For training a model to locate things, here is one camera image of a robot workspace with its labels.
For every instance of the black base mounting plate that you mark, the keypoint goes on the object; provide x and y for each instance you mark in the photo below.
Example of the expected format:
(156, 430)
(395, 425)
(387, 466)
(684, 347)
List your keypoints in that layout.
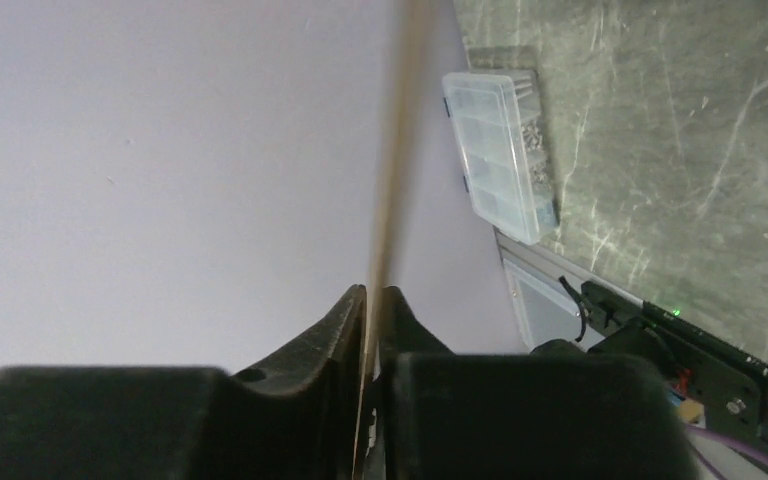
(730, 384)

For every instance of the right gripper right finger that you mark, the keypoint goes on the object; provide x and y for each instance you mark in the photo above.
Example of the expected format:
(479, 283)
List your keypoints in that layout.
(560, 414)

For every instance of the brown backing board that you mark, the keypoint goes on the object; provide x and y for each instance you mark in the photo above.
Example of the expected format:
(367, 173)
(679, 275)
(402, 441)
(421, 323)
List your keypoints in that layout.
(412, 27)

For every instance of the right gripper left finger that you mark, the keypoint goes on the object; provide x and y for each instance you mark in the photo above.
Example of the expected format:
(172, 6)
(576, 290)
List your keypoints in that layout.
(290, 415)

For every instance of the aluminium rail frame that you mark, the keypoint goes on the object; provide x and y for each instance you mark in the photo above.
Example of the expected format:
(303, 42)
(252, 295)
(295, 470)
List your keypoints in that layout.
(544, 311)

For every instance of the clear plastic screw box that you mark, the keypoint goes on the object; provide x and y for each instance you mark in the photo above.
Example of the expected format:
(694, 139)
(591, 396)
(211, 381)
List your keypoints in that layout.
(498, 125)

